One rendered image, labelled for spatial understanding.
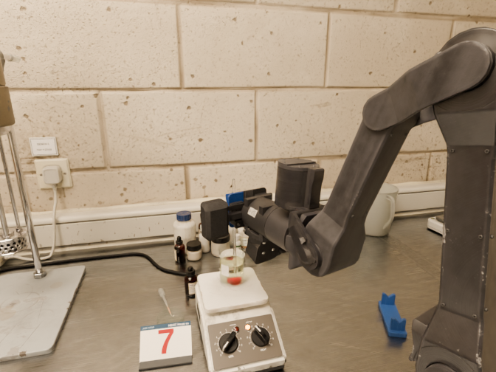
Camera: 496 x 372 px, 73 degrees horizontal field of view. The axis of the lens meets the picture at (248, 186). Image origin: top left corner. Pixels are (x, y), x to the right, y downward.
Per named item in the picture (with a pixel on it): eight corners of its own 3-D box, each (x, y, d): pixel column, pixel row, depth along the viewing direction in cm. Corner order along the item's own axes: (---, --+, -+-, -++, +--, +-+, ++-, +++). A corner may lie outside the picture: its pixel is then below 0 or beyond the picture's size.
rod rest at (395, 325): (407, 339, 64) (410, 322, 63) (388, 336, 64) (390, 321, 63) (393, 305, 73) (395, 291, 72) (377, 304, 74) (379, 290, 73)
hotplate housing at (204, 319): (287, 370, 57) (288, 331, 54) (210, 387, 53) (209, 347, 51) (251, 294, 77) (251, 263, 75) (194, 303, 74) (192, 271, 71)
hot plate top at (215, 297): (270, 303, 61) (270, 299, 61) (204, 314, 58) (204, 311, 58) (252, 269, 72) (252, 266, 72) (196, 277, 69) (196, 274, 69)
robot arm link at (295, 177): (355, 260, 44) (369, 173, 41) (312, 277, 39) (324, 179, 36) (296, 230, 53) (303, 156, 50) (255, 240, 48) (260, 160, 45)
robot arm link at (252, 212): (224, 218, 45) (226, 259, 47) (325, 194, 54) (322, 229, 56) (198, 201, 51) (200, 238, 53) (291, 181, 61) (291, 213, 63)
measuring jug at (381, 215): (409, 243, 102) (416, 196, 97) (369, 246, 100) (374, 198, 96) (379, 219, 119) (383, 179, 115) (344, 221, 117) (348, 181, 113)
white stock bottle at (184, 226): (198, 253, 96) (195, 215, 92) (175, 255, 94) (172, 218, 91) (195, 243, 102) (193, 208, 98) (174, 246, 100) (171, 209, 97)
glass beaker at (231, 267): (244, 289, 64) (244, 252, 62) (216, 289, 65) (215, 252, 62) (246, 273, 70) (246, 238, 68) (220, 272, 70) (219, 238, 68)
